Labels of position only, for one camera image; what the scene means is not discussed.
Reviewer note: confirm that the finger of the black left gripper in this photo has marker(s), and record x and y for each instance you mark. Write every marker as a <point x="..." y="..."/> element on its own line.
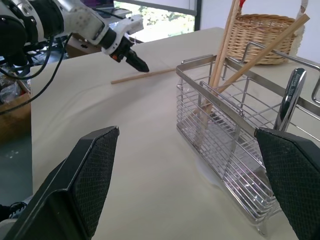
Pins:
<point x="138" y="61"/>
<point x="132" y="64"/>

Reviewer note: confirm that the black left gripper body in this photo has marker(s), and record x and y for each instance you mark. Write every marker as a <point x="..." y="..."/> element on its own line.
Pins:
<point x="122" y="50"/>

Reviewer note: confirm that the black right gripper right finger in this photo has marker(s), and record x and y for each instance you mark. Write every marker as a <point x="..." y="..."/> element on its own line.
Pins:
<point x="295" y="180"/>

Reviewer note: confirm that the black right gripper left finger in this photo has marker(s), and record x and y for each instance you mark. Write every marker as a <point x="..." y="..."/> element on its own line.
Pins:
<point x="75" y="180"/>

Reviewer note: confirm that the woven wicker basket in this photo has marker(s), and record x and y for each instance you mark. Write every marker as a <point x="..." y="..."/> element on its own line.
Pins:
<point x="260" y="32"/>

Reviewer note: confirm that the wooden chopstick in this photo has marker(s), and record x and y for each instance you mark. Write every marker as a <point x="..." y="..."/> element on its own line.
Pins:
<point x="226" y="32"/>
<point x="145" y="75"/>
<point x="228" y="45"/>
<point x="270" y="48"/>

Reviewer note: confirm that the brown cardboard box with holes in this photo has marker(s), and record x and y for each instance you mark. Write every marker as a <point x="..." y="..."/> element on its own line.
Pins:
<point x="80" y="48"/>

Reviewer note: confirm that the cream tablecloth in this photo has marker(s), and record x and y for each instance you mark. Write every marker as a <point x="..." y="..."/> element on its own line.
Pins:
<point x="150" y="112"/>

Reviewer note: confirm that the red cloth piece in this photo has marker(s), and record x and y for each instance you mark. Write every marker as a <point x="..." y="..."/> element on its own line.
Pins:
<point x="242" y="2"/>

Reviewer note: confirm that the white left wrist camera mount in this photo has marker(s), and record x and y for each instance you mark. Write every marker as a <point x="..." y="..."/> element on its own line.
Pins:
<point x="130" y="26"/>

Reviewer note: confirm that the black window frame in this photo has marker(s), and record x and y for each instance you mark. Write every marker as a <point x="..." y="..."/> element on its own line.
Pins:
<point x="197" y="15"/>

